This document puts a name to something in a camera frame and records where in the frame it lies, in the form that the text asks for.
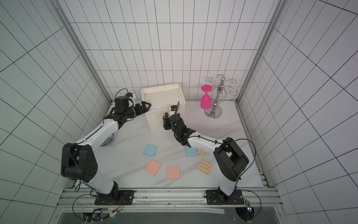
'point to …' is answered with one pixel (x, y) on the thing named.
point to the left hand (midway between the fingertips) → (146, 109)
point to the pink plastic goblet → (206, 101)
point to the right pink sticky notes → (173, 172)
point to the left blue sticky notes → (149, 150)
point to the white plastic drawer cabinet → (161, 98)
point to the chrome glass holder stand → (216, 112)
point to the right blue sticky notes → (191, 151)
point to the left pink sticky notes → (153, 167)
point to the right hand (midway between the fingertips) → (162, 118)
